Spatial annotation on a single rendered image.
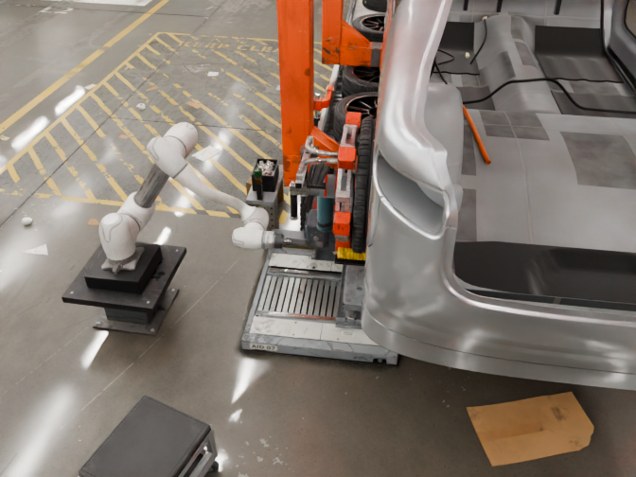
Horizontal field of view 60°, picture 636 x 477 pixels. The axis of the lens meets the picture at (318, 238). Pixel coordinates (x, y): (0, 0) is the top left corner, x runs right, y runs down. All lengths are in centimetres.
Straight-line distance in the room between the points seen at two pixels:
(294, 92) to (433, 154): 160
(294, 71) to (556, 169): 136
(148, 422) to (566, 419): 193
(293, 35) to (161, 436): 193
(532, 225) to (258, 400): 153
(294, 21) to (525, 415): 221
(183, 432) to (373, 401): 97
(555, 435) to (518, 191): 117
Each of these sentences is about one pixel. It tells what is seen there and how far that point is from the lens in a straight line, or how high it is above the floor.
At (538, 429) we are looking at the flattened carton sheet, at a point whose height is 1.
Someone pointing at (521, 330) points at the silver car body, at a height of 111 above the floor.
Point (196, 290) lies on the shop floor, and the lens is 344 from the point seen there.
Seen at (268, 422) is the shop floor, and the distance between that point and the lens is 280.
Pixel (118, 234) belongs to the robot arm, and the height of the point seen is 60.
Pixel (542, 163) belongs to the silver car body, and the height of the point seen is 104.
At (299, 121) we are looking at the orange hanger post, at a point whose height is 95.
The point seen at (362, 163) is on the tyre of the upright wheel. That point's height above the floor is 110.
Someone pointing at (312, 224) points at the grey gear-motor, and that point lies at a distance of 320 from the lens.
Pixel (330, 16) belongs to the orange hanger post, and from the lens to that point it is 487.
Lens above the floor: 235
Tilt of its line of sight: 39 degrees down
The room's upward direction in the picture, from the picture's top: 1 degrees clockwise
